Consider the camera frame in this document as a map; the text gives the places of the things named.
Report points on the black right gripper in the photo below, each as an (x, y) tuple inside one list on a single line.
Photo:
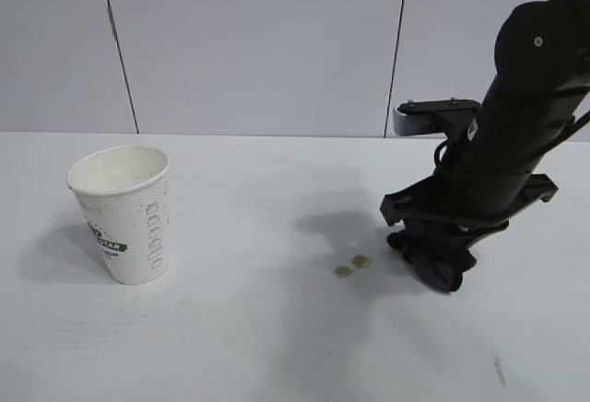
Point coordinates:
[(498, 167)]

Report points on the dark cloth rag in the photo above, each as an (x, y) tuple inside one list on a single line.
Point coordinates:
[(438, 263)]

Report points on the white paper coffee cup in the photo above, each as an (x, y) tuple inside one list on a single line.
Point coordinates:
[(133, 236)]

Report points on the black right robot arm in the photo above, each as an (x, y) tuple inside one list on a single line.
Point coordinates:
[(553, 28)]

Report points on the medium brown coffee drop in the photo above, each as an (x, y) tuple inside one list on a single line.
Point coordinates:
[(360, 261), (343, 272)]

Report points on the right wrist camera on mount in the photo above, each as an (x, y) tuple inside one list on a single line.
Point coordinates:
[(428, 114)]

